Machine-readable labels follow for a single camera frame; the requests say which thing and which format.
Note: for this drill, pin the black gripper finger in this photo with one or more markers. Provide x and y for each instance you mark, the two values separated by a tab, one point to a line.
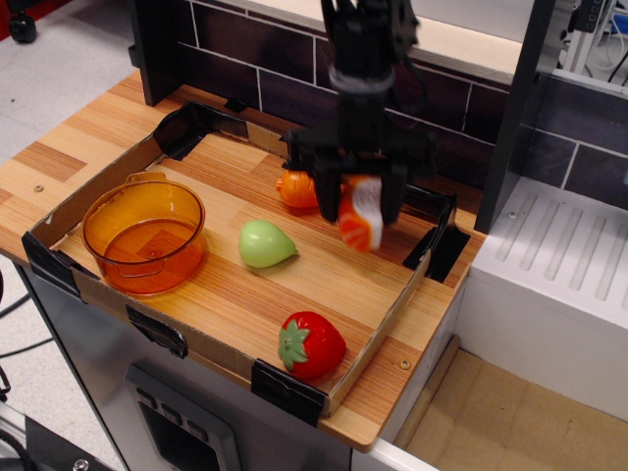
328	191
393	189

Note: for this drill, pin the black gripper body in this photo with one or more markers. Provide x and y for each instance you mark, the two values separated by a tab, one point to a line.
361	140

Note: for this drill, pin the salmon sushi toy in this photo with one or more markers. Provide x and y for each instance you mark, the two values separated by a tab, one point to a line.
360	218

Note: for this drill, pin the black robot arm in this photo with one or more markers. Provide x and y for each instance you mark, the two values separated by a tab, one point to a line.
369	38

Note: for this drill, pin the cardboard fence with black tape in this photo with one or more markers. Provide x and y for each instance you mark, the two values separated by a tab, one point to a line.
386	304

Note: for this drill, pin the orange transparent plastic pot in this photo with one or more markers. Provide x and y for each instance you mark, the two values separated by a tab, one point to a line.
146	235

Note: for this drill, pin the orange toy carrot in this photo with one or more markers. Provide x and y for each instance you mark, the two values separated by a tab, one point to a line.
297	190

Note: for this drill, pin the green toy pear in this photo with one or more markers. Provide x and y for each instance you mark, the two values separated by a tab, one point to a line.
261	244

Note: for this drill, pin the red toy strawberry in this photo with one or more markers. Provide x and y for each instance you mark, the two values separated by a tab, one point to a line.
310	346

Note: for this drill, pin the white toy sink drainboard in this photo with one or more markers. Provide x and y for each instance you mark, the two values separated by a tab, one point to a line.
546	296

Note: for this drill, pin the grey toy oven front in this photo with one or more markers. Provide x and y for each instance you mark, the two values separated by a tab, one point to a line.
160	412

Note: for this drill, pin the dark vertical post right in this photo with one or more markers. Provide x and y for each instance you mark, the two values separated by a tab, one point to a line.
539	54

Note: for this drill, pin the dark vertical post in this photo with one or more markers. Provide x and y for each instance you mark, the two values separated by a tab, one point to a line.
160	29
539	54

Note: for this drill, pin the dark vertical post left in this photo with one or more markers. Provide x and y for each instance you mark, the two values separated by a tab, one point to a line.
160	29

